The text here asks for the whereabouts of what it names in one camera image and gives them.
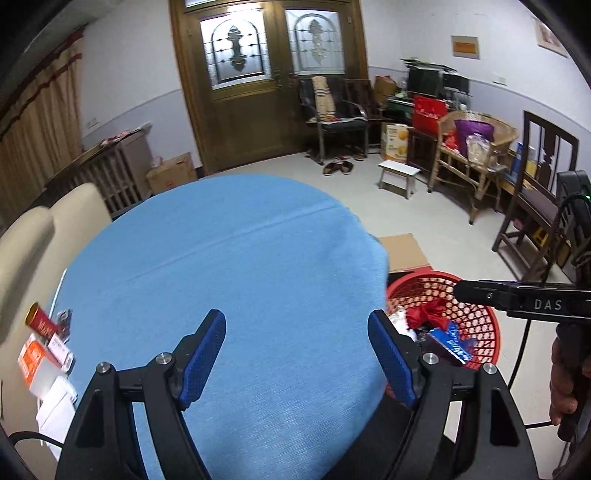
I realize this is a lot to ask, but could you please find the dark wooden chair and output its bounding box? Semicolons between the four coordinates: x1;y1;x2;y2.
492;110;580;282

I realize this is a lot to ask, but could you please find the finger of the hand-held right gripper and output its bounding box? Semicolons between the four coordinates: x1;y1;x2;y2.
454;279;525;310

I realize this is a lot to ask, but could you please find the metal frame chair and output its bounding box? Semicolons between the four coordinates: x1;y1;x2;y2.
299;78;370;164

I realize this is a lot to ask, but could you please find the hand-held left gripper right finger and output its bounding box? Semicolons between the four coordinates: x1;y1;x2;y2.
368;309;539;480

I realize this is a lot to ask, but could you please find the short white straw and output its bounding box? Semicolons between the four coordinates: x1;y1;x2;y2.
49;269;68;315

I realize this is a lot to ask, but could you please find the wooden double door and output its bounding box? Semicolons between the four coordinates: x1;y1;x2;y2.
168;0;370;175

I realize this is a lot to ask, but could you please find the brown cardboard box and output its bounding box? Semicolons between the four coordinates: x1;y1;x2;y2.
146;152;198;195

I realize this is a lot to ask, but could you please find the orange and white carton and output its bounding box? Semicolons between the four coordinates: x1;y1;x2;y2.
17;335;70;400

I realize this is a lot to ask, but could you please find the white labelled packet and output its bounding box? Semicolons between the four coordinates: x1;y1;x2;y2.
48;335;75;370

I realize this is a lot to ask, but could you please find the beige curtain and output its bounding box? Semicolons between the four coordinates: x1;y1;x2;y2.
0;44;84;227

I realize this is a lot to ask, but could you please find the wicker armchair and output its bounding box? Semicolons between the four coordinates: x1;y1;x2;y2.
427;110;520;225

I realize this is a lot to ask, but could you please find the red plastic basket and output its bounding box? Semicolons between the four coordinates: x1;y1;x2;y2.
385;271;502;402

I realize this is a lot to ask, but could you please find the flat cardboard sheet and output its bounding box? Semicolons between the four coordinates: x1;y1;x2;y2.
378;233;432;274

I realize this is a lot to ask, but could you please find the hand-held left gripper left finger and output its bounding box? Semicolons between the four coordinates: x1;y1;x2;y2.
54;309;227;480

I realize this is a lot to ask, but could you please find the pale wall picture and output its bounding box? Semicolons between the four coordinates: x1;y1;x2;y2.
536;17;568;58

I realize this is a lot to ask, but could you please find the black cable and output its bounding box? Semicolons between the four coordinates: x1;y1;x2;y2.
508;318;561;428
9;431;64;449

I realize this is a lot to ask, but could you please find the blue and silver carton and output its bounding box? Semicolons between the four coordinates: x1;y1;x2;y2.
422;320;478;365

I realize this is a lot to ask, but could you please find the striped beige scarf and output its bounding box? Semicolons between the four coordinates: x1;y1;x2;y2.
311;76;336;121

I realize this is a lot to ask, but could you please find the clear plastic bag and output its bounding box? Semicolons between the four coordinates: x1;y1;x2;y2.
466;134;492;162

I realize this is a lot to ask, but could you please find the yellow and white box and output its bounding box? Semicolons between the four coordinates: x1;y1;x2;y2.
380;122;411;162

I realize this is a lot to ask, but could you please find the wooden radiator cover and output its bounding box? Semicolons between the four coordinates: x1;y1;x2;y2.
44;122;155;217

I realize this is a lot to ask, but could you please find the person's right hand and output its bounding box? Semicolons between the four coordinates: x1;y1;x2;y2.
549;340;579;419

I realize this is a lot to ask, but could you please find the beige leather armchair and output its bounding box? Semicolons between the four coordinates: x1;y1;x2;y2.
0;183;112;480

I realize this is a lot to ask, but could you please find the purple cushion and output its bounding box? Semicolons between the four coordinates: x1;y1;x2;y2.
455;119;495;144

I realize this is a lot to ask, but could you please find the blue tablecloth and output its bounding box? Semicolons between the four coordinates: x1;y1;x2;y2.
54;174;389;480

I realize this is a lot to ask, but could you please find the red paper cup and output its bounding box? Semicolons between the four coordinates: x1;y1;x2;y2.
25;303;58;344

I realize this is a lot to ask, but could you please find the black monitor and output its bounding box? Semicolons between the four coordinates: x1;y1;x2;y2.
406;65;444;97

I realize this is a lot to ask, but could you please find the orange wall picture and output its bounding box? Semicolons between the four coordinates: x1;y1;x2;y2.
451;34;481;60

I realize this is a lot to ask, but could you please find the red gift bag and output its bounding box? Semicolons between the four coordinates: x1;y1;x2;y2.
412;95;448;134

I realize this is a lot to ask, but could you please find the red ribbon bow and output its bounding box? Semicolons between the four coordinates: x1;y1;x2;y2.
406;298;458;330

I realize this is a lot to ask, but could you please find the small white stool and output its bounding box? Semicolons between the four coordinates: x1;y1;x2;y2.
378;160;422;200

